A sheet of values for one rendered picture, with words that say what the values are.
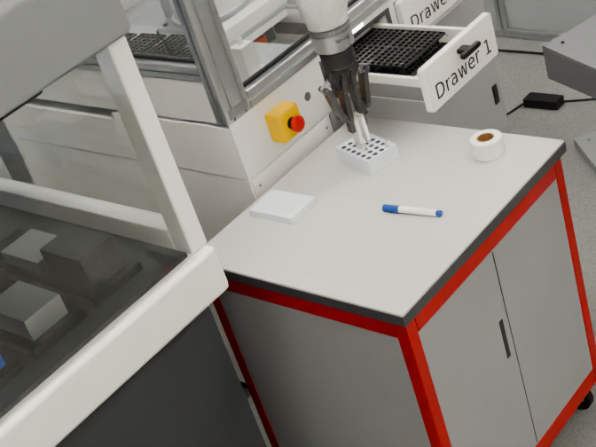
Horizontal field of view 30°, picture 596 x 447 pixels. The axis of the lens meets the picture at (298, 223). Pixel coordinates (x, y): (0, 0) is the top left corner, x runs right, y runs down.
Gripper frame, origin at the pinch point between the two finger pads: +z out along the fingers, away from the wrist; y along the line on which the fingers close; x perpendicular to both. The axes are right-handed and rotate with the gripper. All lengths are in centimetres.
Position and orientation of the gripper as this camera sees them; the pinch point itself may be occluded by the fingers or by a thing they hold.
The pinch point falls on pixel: (358, 129)
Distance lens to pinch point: 250.2
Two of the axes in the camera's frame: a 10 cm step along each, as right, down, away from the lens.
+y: 7.9, -5.0, 3.7
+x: -5.5, -3.0, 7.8
